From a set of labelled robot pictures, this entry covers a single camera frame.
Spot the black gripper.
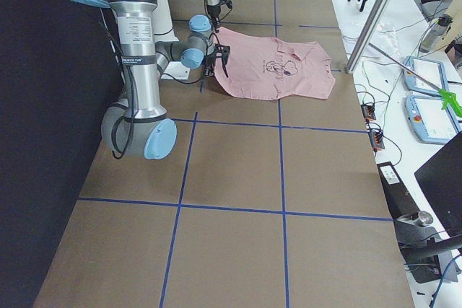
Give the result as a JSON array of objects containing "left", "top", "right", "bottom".
[
  {"left": 205, "top": 0, "right": 233, "bottom": 32},
  {"left": 199, "top": 44, "right": 230, "bottom": 92}
]

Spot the pink Snoopy t-shirt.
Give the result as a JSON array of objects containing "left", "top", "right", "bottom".
[{"left": 214, "top": 27, "right": 336, "bottom": 100}]

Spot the brown table cover mat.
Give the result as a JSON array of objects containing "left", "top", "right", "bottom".
[{"left": 35, "top": 0, "right": 414, "bottom": 307}]

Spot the orange connector block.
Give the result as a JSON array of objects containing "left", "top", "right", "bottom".
[{"left": 360, "top": 102, "right": 385, "bottom": 153}]

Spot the teach pendant far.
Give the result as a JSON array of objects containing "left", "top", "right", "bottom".
[{"left": 404, "top": 56, "right": 461, "bottom": 97}]

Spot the teach pendant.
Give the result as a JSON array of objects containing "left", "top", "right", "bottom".
[
  {"left": 405, "top": 95, "right": 461, "bottom": 145},
  {"left": 404, "top": 56, "right": 461, "bottom": 97}
]

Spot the water bottle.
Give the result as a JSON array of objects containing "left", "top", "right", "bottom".
[{"left": 419, "top": 14, "right": 453, "bottom": 53}]

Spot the teach pendant near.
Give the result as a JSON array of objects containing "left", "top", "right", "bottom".
[{"left": 405, "top": 95, "right": 461, "bottom": 145}]

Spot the black box device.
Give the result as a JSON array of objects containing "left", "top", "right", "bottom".
[{"left": 377, "top": 162, "right": 420, "bottom": 219}]

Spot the metal reacher grabber tool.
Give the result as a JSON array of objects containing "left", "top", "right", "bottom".
[{"left": 368, "top": 43, "right": 462, "bottom": 118}]

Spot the black monitor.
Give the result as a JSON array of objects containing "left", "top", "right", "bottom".
[{"left": 414, "top": 133, "right": 462, "bottom": 236}]

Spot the aluminium frame post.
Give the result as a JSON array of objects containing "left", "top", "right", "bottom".
[{"left": 346, "top": 0, "right": 390, "bottom": 74}]

